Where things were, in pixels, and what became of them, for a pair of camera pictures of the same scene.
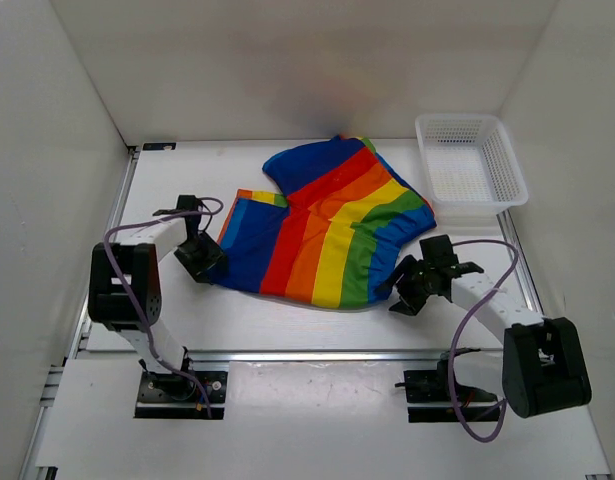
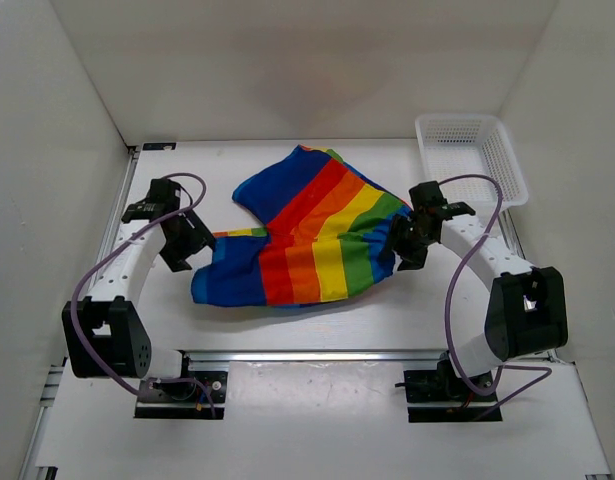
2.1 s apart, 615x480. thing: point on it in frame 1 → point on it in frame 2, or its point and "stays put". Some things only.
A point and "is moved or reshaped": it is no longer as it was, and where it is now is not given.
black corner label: (155, 146) stays put
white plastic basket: (470, 166) stays put
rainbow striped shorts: (331, 240) is moved or reshaped
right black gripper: (410, 303) → (411, 258)
